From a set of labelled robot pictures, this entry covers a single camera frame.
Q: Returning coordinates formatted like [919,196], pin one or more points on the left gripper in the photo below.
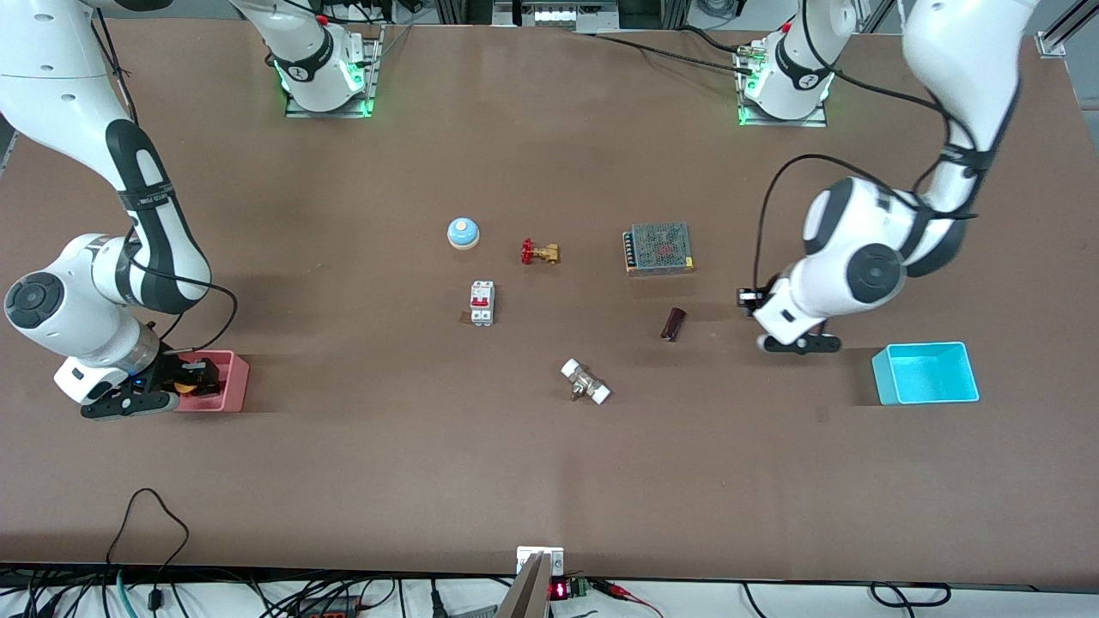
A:
[762,298]

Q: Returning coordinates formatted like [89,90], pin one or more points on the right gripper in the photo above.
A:
[174,371]

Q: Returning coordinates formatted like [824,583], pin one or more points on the yellow push button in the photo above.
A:
[185,386]

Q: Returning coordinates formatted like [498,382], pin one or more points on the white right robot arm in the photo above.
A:
[60,103]

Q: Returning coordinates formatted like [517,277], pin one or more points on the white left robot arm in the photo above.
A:
[867,257]

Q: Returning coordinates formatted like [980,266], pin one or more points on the pink plastic bin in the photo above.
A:
[232,382]

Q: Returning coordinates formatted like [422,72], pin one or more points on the dark brown cylinder capacitor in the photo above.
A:
[674,324]

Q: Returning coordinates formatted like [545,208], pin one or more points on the metal mesh power supply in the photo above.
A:
[659,247]

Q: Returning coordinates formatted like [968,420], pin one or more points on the metal valve white ends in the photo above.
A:
[585,382]

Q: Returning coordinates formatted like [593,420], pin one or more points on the cyan plastic bin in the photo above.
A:
[932,378]

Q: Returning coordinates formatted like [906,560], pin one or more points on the blue round call bell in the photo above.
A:
[463,233]

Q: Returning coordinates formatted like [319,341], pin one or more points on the red digit display module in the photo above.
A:
[567,589]

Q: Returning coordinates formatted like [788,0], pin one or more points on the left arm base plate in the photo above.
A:
[820,120]

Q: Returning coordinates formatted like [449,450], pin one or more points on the white circuit breaker red switch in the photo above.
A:
[482,303]

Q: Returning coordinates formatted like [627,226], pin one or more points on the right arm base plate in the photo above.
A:
[367,94]

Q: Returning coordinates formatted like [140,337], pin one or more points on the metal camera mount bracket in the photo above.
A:
[539,562]

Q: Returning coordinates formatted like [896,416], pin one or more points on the aluminium frame extrusion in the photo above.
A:
[1054,39]

